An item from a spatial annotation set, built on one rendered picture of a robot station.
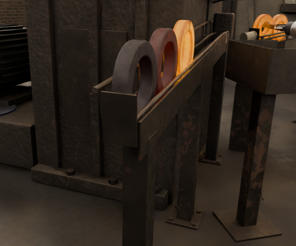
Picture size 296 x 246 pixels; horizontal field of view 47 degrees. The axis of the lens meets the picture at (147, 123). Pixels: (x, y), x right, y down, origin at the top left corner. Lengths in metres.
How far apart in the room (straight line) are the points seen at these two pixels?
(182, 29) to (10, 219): 1.01
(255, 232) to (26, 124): 1.17
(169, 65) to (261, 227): 0.81
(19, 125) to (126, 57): 1.23
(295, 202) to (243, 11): 3.16
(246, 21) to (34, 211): 3.59
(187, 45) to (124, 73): 0.50
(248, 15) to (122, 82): 3.90
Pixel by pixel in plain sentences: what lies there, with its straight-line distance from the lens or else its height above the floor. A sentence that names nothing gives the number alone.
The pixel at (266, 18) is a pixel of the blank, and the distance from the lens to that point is 2.22.
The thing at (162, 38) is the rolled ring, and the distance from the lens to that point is 0.83.
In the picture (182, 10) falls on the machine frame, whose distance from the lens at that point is 1.32.
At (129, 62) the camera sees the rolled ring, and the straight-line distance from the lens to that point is 0.65.
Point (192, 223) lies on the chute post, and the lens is 1.43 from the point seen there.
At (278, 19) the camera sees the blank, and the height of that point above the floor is 0.77.
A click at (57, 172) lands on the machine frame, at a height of 0.07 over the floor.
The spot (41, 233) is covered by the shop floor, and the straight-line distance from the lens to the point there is 1.43.
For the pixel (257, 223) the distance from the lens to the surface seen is 1.51.
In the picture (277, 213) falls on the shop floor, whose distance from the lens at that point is 1.62.
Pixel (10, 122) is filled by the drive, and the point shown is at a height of 0.25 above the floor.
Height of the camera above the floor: 0.83
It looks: 19 degrees down
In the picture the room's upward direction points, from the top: 2 degrees clockwise
